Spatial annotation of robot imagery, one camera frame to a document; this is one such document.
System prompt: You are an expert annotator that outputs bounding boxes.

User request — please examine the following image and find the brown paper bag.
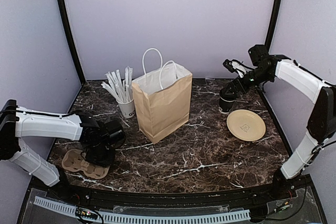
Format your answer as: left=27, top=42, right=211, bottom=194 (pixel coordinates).
left=132, top=55, right=193, bottom=144

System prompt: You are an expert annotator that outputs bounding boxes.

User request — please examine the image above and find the white paper straw cup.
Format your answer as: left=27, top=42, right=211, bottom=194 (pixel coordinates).
left=118, top=100, right=135, bottom=119

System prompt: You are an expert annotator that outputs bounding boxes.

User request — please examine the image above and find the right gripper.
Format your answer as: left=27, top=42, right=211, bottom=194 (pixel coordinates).
left=223, top=67, right=273, bottom=98

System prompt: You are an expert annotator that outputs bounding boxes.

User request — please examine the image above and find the left black frame post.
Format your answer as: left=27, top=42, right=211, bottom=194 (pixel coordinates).
left=57, top=0, right=86, bottom=85

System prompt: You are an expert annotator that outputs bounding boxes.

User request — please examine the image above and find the cardboard cup carrier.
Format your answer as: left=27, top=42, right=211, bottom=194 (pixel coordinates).
left=61, top=148, right=110, bottom=179

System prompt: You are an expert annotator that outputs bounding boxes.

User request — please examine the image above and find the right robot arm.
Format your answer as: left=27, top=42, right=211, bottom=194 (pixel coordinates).
left=219, top=45, right=335, bottom=200

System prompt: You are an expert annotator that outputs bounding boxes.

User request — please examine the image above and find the black frame post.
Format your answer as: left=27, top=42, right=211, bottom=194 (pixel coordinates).
left=57, top=0, right=86, bottom=85
left=265, top=0, right=281, bottom=51

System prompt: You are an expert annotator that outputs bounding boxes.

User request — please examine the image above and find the black table front rail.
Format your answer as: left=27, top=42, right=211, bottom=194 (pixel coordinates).
left=69, top=184, right=296, bottom=209

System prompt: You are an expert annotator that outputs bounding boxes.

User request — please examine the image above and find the white slotted cable duct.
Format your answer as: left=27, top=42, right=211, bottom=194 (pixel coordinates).
left=33, top=196, right=250, bottom=223

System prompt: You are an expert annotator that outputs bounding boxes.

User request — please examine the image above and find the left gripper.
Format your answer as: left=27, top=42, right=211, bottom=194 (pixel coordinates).
left=85, top=142, right=116, bottom=167

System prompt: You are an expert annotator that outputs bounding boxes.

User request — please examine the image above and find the black plastic cup lid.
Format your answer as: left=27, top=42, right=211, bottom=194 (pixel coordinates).
left=219, top=89, right=237, bottom=102

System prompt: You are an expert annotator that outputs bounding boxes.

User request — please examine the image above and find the black paper coffee cup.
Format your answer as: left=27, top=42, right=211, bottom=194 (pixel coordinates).
left=219, top=96, right=235, bottom=114

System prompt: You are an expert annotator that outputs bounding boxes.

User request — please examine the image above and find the wrapped paper straw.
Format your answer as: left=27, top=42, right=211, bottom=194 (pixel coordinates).
left=101, top=82, right=123, bottom=103
left=125, top=66, right=133, bottom=102
left=106, top=72, right=126, bottom=103

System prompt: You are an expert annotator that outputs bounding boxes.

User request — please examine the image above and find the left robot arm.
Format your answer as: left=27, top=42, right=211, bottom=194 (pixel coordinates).
left=1, top=99, right=125, bottom=201

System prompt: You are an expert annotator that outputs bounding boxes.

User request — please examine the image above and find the right black frame post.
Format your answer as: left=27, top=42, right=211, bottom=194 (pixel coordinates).
left=265, top=0, right=281, bottom=51

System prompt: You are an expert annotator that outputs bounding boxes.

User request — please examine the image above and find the cream yellow plate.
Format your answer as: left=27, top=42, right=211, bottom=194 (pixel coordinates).
left=227, top=109, right=266, bottom=142

